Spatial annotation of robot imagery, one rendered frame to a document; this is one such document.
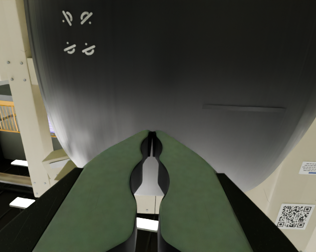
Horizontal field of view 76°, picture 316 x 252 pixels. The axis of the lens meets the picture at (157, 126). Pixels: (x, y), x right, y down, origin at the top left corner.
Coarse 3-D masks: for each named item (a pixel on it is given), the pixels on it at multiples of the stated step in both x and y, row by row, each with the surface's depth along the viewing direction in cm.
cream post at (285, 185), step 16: (304, 144) 39; (288, 160) 40; (304, 160) 40; (272, 176) 44; (288, 176) 42; (304, 176) 42; (256, 192) 50; (272, 192) 44; (288, 192) 43; (304, 192) 43; (272, 208) 45; (304, 240) 49
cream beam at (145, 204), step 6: (72, 162) 84; (66, 168) 80; (72, 168) 80; (60, 174) 76; (54, 180) 74; (138, 198) 77; (144, 198) 77; (150, 198) 77; (156, 198) 77; (138, 204) 78; (144, 204) 78; (150, 204) 78; (156, 204) 78; (138, 210) 79; (144, 210) 79; (150, 210) 79; (156, 210) 79
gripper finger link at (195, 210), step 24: (168, 144) 10; (168, 168) 9; (192, 168) 9; (168, 192) 8; (192, 192) 8; (216, 192) 8; (168, 216) 7; (192, 216) 7; (216, 216) 7; (168, 240) 6; (192, 240) 6; (216, 240) 6; (240, 240) 6
